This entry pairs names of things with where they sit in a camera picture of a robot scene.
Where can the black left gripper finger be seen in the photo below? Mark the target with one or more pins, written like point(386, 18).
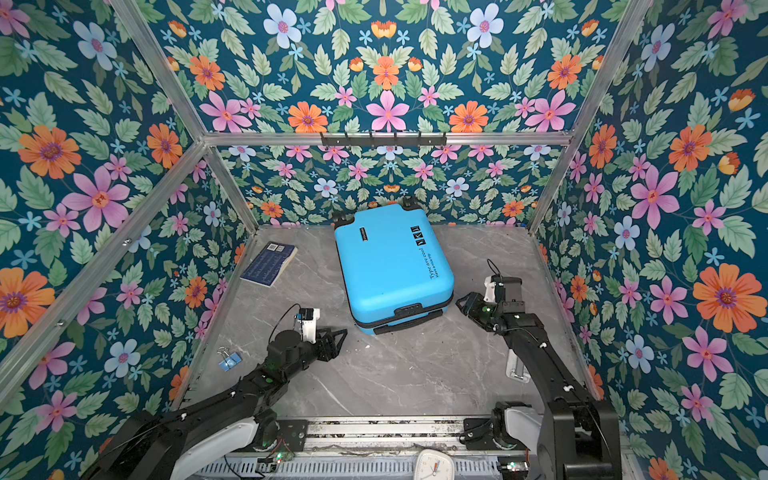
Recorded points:
point(326, 354)
point(333, 338)

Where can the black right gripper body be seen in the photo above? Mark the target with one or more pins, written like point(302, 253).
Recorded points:
point(498, 316)

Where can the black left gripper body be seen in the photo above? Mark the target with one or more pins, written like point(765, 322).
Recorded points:
point(306, 354)

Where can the blue hard-shell suitcase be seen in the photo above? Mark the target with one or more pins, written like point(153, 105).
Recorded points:
point(395, 273)

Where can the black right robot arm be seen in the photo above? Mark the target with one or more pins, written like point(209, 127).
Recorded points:
point(577, 435)

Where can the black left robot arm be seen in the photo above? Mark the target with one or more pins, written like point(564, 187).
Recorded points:
point(152, 446)

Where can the dark blue paperback book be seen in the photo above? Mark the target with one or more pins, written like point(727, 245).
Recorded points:
point(269, 264)

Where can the white desk clock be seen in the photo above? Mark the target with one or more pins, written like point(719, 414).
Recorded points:
point(434, 465)

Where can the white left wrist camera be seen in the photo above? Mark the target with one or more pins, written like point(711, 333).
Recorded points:
point(307, 319)

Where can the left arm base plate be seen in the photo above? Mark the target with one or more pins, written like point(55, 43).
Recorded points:
point(280, 435)

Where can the white wall socket plate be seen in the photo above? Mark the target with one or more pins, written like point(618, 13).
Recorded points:
point(515, 368)

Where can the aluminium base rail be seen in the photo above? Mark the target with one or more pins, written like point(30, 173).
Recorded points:
point(364, 436)

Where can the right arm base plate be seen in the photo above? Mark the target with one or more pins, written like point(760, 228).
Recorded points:
point(486, 433)

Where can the black hook rail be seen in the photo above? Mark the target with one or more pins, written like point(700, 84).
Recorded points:
point(374, 140)

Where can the aluminium cage frame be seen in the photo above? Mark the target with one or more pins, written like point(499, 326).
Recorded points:
point(143, 143)

